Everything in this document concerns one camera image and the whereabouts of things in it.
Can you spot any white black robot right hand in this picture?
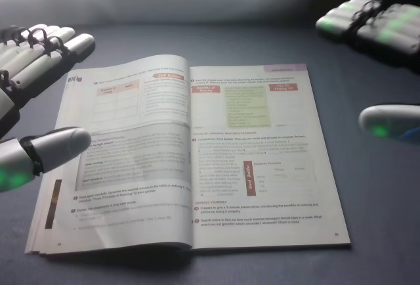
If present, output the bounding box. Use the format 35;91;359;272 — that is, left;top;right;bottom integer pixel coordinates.
314;0;420;146

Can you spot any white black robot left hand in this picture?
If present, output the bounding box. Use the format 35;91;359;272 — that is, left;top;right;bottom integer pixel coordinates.
0;24;96;194

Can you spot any grey table cloth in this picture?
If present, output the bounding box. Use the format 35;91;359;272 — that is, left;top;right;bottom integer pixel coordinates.
0;22;420;285

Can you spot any English textbook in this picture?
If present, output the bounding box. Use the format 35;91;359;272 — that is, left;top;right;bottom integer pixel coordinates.
24;54;352;259

